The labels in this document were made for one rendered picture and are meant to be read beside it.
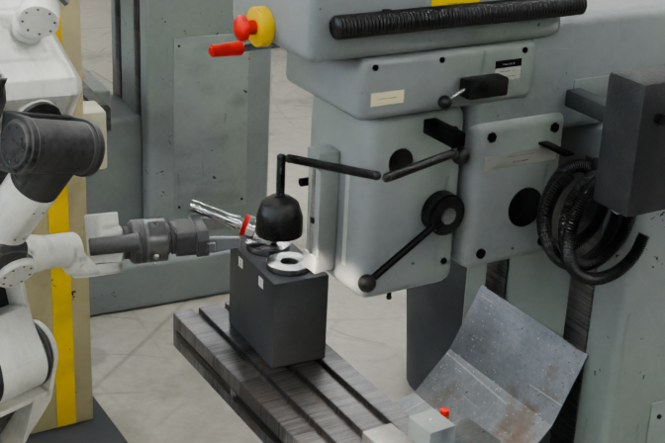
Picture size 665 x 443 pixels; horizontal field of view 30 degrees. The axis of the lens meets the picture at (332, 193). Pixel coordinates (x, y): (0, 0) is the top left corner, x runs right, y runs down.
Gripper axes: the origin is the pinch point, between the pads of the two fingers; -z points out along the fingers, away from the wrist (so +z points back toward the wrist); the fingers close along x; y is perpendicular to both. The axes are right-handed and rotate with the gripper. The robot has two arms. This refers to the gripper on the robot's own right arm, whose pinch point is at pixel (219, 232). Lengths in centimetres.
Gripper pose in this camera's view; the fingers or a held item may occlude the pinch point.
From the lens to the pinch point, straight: 250.8
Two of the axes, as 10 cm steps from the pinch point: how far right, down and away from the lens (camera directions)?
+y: -0.1, 9.3, 3.6
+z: -9.6, 0.9, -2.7
